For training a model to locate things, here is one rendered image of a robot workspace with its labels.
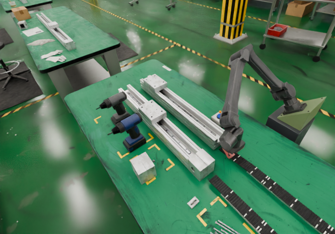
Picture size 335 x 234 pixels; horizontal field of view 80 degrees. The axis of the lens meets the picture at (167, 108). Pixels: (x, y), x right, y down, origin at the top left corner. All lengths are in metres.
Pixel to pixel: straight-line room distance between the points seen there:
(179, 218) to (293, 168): 0.63
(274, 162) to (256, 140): 0.15
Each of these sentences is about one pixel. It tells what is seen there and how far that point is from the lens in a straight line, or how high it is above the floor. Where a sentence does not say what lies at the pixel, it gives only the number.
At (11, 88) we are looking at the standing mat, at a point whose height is 0.01.
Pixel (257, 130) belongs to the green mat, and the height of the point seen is 0.78.
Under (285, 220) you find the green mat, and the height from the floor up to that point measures 0.78.
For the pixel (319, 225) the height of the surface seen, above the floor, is 0.81.
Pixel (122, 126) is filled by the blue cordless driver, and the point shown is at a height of 0.99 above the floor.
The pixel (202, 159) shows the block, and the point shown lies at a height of 0.87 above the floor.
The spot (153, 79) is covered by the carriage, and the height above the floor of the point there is 0.90.
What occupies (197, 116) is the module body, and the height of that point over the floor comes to 0.85.
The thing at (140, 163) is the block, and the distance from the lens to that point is 1.04.
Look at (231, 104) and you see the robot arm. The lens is 1.00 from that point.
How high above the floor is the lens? 1.73
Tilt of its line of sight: 42 degrees down
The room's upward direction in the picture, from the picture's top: 6 degrees counter-clockwise
